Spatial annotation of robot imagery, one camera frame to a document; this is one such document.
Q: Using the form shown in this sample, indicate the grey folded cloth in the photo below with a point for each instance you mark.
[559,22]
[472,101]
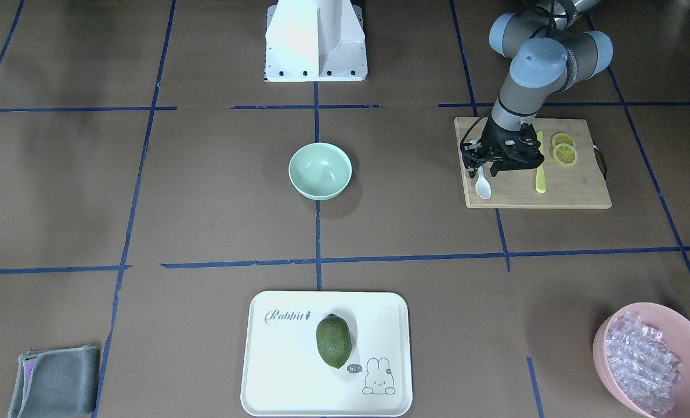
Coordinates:
[56,383]

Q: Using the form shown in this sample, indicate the clear ice cubes pile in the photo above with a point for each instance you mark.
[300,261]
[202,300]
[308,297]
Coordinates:
[642,363]

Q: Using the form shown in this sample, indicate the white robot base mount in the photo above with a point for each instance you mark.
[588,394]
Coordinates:
[315,41]

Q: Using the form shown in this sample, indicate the green avocado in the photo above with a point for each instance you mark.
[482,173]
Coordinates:
[333,341]

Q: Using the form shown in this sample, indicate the upper lemon slice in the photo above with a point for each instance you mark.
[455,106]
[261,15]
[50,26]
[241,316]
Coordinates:
[562,138]

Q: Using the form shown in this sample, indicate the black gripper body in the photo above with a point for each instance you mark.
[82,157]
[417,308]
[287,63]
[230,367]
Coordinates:
[491,140]

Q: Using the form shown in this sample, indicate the mint green bowl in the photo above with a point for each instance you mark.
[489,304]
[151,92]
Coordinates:
[320,171]

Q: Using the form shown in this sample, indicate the metal board handle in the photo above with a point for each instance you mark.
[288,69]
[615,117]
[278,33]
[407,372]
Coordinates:
[601,163]

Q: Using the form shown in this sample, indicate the bamboo cutting board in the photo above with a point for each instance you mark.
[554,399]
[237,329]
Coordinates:
[580,186]

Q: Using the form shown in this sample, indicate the yellow plastic knife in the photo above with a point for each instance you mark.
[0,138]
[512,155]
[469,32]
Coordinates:
[540,176]

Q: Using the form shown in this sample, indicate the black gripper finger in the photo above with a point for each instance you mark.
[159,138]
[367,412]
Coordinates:
[495,169]
[473,153]

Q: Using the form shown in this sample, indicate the cream rabbit tray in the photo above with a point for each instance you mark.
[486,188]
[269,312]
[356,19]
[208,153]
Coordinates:
[284,375]

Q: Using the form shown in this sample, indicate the lower lemon slice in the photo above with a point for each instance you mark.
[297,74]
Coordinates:
[565,155]

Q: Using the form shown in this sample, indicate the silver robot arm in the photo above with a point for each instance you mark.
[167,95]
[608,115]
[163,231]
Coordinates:
[545,58]

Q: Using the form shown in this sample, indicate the pink bowl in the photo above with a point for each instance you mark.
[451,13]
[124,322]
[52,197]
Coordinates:
[676,331]

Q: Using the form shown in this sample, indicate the white plastic spoon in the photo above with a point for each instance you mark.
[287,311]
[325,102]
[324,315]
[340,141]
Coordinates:
[482,186]

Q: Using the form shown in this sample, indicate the lemon slice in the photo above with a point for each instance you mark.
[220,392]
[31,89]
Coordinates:
[562,138]
[565,155]

